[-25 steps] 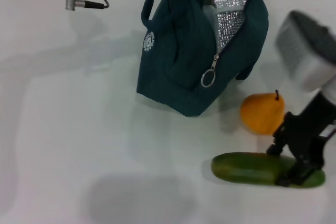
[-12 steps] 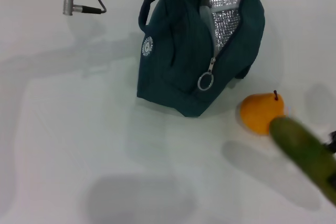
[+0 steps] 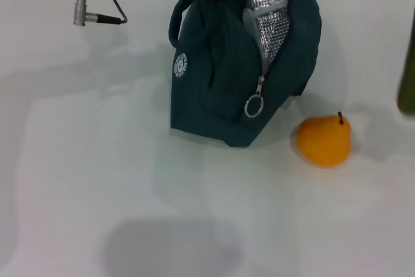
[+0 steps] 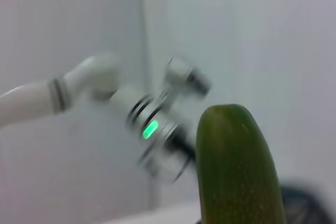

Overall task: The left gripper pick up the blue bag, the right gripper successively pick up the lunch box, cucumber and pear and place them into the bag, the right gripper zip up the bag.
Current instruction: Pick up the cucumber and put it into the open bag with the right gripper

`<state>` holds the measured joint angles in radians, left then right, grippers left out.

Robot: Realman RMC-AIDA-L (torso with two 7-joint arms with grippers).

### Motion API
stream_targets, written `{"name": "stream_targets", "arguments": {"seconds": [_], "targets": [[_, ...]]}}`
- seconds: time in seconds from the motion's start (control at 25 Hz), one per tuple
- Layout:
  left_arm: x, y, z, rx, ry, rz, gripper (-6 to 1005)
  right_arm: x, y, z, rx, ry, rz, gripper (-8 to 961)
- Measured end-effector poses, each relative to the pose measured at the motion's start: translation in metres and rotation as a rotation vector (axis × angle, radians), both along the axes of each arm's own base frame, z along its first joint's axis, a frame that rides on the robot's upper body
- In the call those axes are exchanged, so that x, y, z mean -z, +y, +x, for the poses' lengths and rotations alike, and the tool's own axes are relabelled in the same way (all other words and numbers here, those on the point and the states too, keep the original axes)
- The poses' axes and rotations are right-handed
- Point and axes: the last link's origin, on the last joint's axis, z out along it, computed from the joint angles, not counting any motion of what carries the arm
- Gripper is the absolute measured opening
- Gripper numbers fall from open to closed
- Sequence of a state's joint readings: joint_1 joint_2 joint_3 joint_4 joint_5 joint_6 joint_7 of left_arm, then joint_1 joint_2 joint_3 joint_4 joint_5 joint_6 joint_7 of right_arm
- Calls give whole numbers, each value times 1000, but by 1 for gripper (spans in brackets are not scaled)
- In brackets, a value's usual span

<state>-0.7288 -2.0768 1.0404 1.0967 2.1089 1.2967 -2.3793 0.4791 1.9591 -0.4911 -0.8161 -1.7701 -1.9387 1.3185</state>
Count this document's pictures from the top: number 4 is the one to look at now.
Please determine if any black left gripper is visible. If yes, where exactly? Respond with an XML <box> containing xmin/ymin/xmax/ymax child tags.
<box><xmin>167</xmin><ymin>129</ymin><xmax>196</xmax><ymax>167</ymax></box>

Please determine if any green cucumber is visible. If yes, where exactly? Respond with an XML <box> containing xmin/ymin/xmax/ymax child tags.
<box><xmin>196</xmin><ymin>103</ymin><xmax>287</xmax><ymax>224</ymax></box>

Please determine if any teal insulated lunch bag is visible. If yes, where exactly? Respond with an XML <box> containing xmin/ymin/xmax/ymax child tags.
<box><xmin>278</xmin><ymin>179</ymin><xmax>336</xmax><ymax>224</ymax></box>

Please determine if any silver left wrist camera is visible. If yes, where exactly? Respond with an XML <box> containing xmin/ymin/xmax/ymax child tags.
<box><xmin>164</xmin><ymin>56</ymin><xmax>213</xmax><ymax>96</ymax></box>

